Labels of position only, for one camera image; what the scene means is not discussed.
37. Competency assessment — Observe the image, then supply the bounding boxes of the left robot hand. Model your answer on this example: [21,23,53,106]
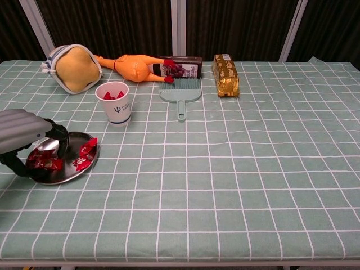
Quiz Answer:
[0,109,70,178]

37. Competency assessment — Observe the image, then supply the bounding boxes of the round steel plate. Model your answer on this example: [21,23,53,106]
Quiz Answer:
[25,131,101,186]

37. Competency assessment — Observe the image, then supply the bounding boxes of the yellow striped plush toy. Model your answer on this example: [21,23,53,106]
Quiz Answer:
[40,44,104,95]

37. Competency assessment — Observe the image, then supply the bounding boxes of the white paper cup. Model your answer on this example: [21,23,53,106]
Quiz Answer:
[94,80,132,127]

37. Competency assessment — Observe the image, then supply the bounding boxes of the orange rubber chicken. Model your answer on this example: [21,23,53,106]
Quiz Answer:
[92,53,176,84]

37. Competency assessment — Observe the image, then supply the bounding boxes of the light green comb brush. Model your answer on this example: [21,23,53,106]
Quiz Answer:
[159,78,203,123]

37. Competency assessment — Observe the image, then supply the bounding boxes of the dark grape juice carton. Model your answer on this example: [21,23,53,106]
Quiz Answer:
[151,56,203,79]

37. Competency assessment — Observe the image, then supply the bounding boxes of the green checked tablecloth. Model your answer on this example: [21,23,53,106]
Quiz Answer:
[0,56,360,262]

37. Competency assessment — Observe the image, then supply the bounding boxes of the gold foil snack pack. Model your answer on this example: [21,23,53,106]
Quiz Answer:
[211,53,241,98]

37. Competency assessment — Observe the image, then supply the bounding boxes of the grey partition frame post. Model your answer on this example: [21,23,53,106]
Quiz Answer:
[278,0,309,62]
[19,0,56,59]
[170,0,187,57]

